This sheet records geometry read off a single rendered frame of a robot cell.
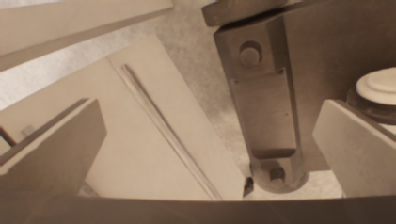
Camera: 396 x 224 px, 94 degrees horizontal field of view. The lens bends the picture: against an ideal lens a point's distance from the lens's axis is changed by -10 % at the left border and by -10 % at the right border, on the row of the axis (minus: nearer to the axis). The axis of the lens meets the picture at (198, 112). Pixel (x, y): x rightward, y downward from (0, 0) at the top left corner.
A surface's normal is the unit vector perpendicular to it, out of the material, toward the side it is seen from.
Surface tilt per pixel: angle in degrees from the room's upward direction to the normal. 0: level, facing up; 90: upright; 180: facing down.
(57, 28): 90
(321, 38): 0
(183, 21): 0
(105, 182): 90
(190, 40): 0
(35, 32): 90
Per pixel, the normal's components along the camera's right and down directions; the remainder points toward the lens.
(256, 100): -0.26, 0.52
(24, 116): 0.83, -0.32
